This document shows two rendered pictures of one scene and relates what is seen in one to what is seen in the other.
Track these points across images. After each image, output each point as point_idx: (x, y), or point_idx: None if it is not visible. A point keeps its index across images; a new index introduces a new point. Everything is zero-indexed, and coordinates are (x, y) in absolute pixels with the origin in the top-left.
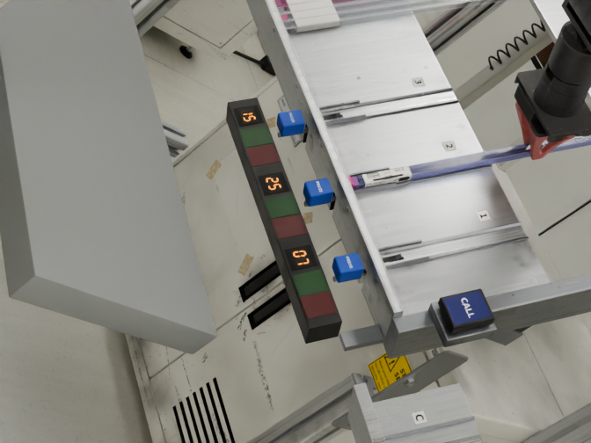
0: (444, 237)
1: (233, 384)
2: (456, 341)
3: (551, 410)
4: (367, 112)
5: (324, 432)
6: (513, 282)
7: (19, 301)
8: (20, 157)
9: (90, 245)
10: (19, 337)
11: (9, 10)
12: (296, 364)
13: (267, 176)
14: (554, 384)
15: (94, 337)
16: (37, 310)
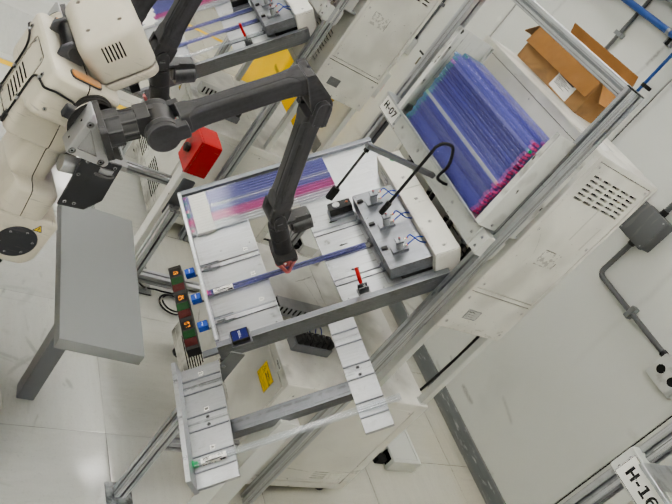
0: (243, 309)
1: None
2: (236, 347)
3: None
4: (221, 264)
5: None
6: (268, 323)
7: (131, 367)
8: (61, 299)
9: (87, 327)
10: (129, 382)
11: (68, 246)
12: (235, 377)
13: (179, 295)
14: None
15: (169, 381)
16: (140, 371)
